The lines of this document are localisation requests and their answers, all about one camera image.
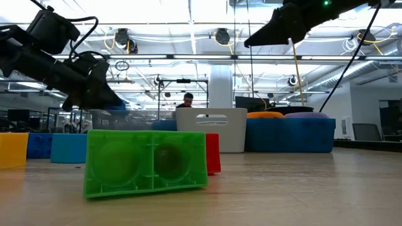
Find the orange foam die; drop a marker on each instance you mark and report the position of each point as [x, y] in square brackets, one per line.
[265, 115]

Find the black aluminium station frame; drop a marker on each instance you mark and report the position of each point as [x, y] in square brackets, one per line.
[370, 146]

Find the blue rectangular toy brick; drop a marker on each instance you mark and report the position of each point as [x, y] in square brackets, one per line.
[165, 126]

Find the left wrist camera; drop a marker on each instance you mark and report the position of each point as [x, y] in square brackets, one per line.
[51, 31]

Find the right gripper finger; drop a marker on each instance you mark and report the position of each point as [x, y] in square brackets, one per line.
[270, 34]

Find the red toy brick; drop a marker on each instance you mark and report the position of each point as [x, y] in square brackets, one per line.
[213, 153]

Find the white plastic bin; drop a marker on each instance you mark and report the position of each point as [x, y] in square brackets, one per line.
[188, 138]

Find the purple foam die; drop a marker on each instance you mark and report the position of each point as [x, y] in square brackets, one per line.
[306, 115]

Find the small blue rounded toy brick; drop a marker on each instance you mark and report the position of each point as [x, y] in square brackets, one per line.
[39, 147]

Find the black monitor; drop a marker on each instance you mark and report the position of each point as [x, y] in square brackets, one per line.
[251, 103]
[18, 115]

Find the teal plastic bin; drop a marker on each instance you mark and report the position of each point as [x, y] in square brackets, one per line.
[290, 136]

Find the black bucket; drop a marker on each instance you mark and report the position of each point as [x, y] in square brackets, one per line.
[290, 110]

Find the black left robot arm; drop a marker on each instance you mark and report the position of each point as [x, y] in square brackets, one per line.
[25, 59]

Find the black camera rig frame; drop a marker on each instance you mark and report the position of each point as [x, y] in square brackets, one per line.
[183, 80]

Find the large blue rounded toy brick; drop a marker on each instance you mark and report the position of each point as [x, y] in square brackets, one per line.
[68, 149]

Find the light green toy brick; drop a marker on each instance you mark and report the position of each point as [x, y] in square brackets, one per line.
[147, 164]

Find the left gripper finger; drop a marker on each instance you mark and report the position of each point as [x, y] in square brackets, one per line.
[105, 99]

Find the yellow toy brick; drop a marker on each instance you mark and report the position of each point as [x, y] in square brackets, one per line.
[12, 150]

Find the person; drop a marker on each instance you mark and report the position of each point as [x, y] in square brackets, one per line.
[187, 99]

